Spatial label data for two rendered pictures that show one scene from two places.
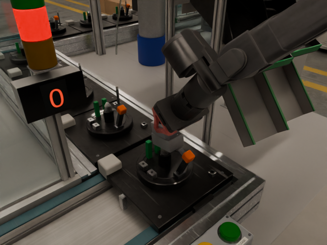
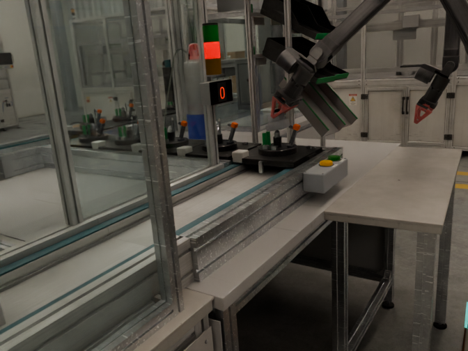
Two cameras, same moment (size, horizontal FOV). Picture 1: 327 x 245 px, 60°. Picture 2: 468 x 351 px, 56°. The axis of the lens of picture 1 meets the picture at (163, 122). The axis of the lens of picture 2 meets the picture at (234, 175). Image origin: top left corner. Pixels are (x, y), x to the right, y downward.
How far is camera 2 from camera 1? 108 cm
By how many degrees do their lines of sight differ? 23
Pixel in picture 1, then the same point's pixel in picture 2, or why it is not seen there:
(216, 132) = not seen: hidden behind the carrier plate
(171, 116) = (286, 96)
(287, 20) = (336, 33)
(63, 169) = (214, 154)
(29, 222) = (208, 180)
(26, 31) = (212, 53)
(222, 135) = not seen: hidden behind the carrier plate
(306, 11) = (342, 28)
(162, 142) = (277, 124)
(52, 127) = (212, 119)
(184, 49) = (290, 56)
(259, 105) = (322, 115)
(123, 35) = not seen: hidden behind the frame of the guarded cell
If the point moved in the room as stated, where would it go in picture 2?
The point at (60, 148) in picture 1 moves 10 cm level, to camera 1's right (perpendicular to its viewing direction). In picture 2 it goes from (214, 136) to (242, 133)
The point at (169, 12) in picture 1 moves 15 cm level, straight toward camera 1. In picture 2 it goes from (251, 62) to (263, 62)
